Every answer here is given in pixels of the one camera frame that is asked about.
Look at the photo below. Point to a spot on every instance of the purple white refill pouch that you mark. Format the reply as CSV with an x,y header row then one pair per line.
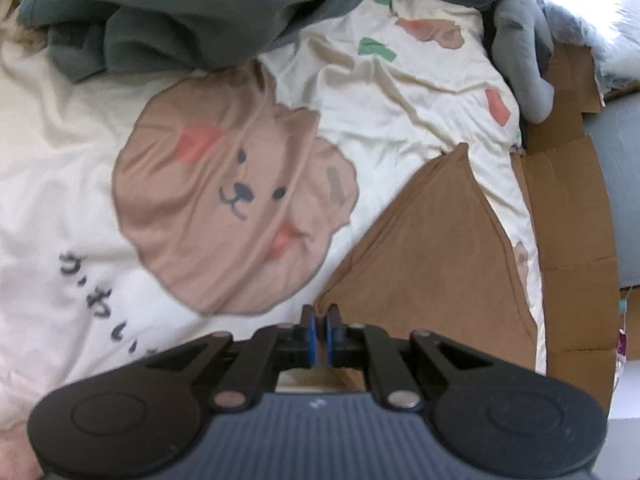
x,y
621,350

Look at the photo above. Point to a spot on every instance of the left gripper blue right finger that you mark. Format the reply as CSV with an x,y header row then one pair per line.
x,y
373,352

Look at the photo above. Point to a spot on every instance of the brown printed t-shirt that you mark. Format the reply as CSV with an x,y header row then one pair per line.
x,y
438,258

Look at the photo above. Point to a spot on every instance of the brown cardboard sheet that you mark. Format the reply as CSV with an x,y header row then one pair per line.
x,y
563,184

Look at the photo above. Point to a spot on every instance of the cream bear print blanket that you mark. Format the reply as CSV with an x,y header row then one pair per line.
x,y
140,212

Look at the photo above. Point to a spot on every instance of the grey crumpled garment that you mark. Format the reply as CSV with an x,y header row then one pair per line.
x,y
89,37

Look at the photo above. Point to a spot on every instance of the white pillow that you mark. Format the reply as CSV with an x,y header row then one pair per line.
x,y
609,28

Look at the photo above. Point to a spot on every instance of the grey neck pillow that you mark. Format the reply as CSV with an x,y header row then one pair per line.
x,y
522,50

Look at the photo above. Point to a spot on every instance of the grey wrapped mattress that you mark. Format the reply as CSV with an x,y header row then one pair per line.
x,y
615,136

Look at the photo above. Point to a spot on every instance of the blue cap detergent bottle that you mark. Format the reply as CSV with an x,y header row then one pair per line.
x,y
622,306

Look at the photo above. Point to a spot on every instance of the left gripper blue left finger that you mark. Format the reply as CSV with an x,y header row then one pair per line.
x,y
261,359

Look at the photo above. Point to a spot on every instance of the beige crumpled garment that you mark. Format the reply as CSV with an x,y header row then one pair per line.
x,y
33,40

